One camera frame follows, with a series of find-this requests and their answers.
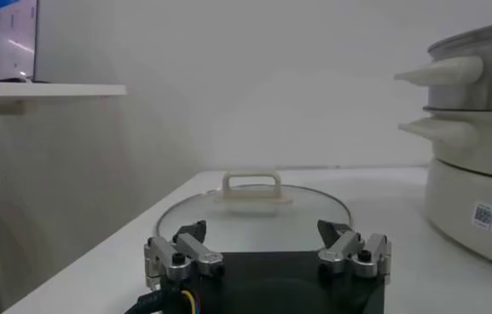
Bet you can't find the glass lid with cream handle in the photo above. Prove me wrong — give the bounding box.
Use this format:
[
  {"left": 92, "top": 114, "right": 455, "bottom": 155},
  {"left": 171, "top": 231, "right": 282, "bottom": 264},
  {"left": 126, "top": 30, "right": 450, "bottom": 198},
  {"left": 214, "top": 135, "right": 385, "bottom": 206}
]
[{"left": 156, "top": 170, "right": 353, "bottom": 253}]

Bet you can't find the white side table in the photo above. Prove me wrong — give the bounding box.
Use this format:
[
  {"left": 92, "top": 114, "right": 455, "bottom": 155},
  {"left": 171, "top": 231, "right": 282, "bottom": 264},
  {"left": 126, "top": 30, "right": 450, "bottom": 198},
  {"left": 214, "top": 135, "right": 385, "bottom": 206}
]
[{"left": 0, "top": 81, "right": 127, "bottom": 136}]

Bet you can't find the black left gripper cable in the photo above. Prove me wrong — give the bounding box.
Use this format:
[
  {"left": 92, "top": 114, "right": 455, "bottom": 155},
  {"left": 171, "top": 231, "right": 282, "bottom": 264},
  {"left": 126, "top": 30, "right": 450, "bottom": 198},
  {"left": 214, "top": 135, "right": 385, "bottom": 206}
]
[{"left": 124, "top": 292, "right": 165, "bottom": 314}]

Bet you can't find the stainless steel steamer basket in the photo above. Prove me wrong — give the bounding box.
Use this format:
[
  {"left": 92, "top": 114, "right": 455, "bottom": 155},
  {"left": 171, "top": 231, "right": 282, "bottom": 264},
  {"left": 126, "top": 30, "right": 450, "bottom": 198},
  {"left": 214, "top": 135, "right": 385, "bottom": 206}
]
[{"left": 393, "top": 19, "right": 492, "bottom": 113}]

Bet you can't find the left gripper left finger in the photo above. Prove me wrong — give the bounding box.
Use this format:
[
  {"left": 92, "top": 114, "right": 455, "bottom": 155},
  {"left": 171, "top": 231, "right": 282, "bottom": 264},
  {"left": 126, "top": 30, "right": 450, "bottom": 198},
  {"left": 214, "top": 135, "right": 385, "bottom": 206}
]
[{"left": 144, "top": 219, "right": 226, "bottom": 293}]

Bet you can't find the cream electric cooking pot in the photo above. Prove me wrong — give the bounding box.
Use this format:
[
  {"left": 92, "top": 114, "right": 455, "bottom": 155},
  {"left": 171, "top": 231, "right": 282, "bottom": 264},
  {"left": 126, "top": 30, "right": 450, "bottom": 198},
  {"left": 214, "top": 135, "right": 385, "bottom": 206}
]
[{"left": 397, "top": 108, "right": 492, "bottom": 272}]

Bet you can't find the multicoloured wire bundle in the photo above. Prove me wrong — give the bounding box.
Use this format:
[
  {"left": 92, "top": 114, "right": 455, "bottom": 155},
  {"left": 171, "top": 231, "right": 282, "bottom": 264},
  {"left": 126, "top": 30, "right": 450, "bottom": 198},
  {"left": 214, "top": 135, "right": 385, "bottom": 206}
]
[{"left": 180, "top": 289, "right": 200, "bottom": 314}]

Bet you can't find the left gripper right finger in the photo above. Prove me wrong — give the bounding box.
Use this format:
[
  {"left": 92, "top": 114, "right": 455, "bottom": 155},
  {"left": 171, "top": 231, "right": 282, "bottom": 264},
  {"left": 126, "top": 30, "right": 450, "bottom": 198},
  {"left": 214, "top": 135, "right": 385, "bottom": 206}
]
[{"left": 316, "top": 219, "right": 393, "bottom": 283}]

